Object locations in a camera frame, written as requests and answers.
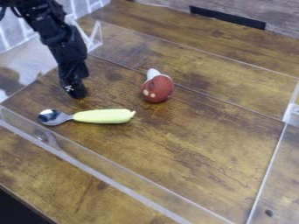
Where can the green handled metal spoon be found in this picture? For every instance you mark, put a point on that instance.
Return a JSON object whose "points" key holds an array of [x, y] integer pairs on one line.
{"points": [[52, 117]]}

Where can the clear acrylic front barrier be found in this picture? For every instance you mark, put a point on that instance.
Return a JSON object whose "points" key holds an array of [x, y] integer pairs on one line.
{"points": [[154, 195]]}

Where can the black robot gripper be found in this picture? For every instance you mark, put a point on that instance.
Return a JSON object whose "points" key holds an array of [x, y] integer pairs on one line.
{"points": [[44, 16]]}

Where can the clear acrylic barrier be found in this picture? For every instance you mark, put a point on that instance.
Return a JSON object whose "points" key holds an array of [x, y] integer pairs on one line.
{"points": [[154, 195], [277, 203]]}

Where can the clear acrylic triangular bracket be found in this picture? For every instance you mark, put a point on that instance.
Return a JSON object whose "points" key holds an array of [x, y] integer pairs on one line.
{"points": [[94, 39]]}

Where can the black strip on table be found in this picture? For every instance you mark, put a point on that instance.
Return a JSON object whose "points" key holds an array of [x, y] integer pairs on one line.
{"points": [[229, 17]]}

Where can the clear acrylic right barrier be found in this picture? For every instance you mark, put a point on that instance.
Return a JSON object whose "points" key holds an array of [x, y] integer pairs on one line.
{"points": [[277, 203]]}

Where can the red toy mushroom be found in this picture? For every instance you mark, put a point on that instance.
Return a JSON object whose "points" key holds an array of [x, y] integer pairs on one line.
{"points": [[158, 87]]}

